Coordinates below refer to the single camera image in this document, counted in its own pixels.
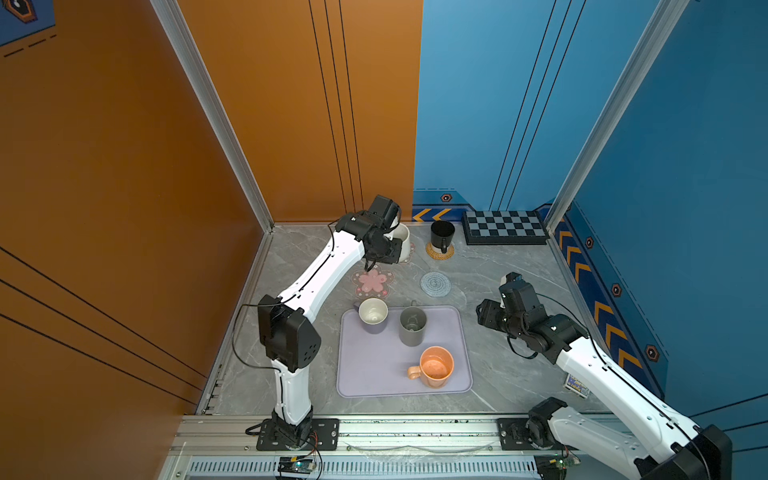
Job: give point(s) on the black checkerboard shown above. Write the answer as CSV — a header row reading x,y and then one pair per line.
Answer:
x,y
503,228

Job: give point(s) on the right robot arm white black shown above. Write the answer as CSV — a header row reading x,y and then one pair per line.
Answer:
x,y
661,443

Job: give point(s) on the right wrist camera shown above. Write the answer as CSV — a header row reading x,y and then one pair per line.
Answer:
x,y
518,296

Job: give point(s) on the green circuit board left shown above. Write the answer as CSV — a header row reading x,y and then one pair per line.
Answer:
x,y
297,468

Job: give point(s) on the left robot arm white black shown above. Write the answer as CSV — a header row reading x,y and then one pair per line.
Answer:
x,y
286,321

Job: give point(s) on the blue woven round coaster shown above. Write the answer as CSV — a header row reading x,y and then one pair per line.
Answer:
x,y
435,284

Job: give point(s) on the orange mug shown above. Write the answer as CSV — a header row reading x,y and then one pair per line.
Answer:
x,y
436,365

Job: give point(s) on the small printed card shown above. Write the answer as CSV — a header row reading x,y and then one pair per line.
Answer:
x,y
576,386

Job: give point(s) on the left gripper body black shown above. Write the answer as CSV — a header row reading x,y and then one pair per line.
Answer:
x,y
388,252

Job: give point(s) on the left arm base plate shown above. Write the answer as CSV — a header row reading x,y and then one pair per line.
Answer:
x,y
321,433

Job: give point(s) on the grey mug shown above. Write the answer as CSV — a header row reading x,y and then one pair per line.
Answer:
x,y
412,324

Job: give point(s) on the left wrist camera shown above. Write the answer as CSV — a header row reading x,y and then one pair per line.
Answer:
x,y
385,212

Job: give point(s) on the white mug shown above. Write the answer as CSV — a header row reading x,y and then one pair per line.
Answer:
x,y
401,233

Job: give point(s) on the circuit board right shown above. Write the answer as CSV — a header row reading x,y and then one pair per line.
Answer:
x,y
555,467

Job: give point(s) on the aluminium front rail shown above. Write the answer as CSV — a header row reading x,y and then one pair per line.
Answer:
x,y
419,434

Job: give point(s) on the pink flower coaster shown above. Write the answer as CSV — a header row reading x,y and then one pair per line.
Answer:
x,y
373,284
407,250

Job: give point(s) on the black mug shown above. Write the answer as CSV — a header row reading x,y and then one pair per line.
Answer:
x,y
442,233

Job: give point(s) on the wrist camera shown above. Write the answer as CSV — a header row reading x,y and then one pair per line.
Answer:
x,y
518,296
385,212

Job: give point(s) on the rattan woven round coaster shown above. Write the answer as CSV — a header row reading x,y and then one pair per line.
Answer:
x,y
437,254

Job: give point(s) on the lavender silicone tray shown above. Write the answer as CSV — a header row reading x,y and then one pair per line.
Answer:
x,y
375,364

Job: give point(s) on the white cup lavender outside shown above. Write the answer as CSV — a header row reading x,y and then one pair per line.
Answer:
x,y
373,313

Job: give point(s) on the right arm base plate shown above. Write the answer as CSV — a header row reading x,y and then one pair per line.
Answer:
x,y
514,434

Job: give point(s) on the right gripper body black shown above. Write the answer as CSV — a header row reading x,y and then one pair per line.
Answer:
x,y
496,317

